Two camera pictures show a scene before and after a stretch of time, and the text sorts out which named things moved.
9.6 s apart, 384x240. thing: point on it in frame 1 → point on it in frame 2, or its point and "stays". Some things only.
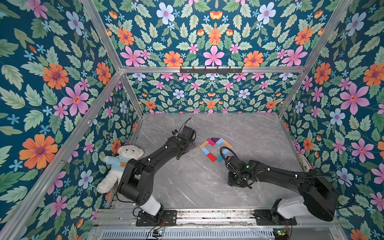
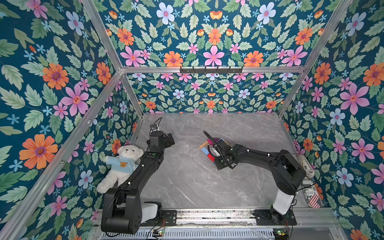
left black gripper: x=191 y=145 → x=165 y=139
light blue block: x=205 y=151 stays
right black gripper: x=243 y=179 → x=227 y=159
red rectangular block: x=211 y=157 stays
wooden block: x=204 y=144 stays
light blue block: x=220 y=141 stays
